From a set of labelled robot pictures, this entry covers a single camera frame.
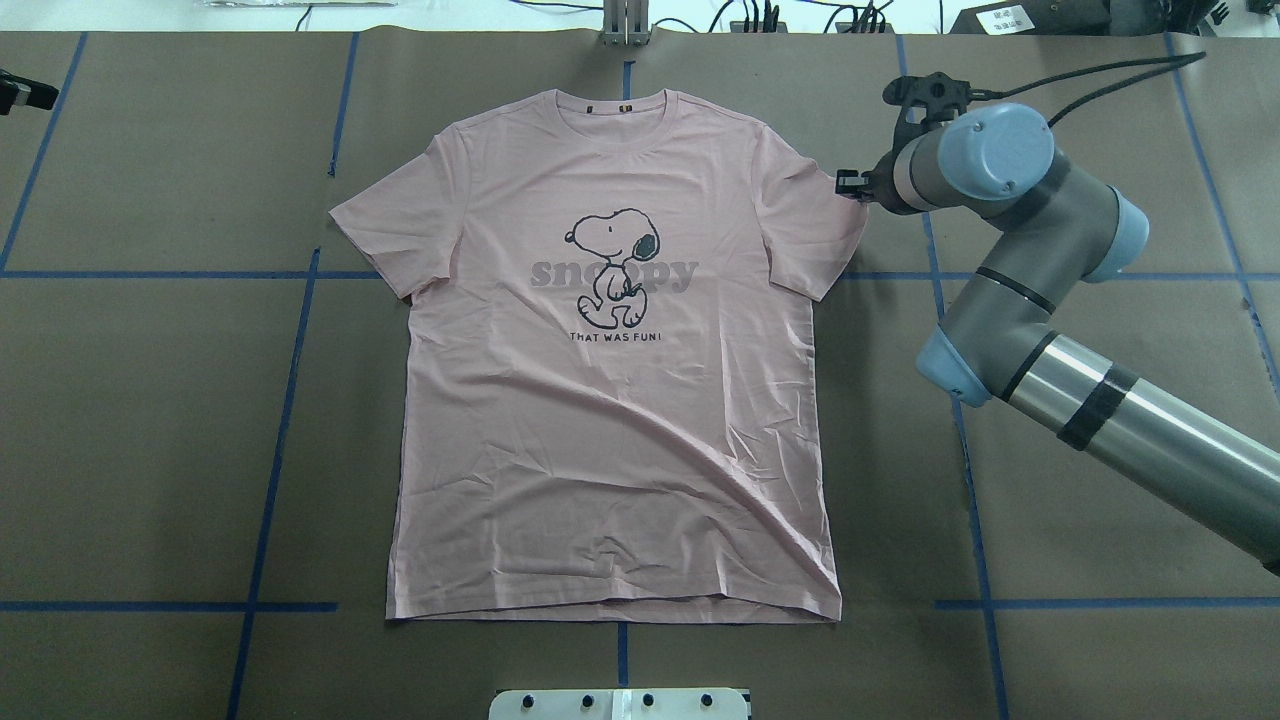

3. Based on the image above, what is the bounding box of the pink Snoopy t-shirt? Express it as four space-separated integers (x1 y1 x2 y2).
330 88 867 624

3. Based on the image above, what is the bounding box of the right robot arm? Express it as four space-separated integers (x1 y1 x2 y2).
835 102 1279 573

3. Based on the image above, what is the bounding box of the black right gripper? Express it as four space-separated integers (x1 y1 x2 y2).
835 152 906 215

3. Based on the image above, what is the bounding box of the dark grey box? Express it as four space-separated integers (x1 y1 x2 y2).
947 1 1231 37

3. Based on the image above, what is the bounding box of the aluminium frame post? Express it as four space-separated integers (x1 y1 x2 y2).
600 0 652 47

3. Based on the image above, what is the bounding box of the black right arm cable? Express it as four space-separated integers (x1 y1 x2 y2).
986 50 1208 126

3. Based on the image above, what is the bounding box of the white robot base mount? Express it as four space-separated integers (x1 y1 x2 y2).
488 687 753 719

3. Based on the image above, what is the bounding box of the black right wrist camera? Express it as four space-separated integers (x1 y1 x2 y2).
881 72 998 152

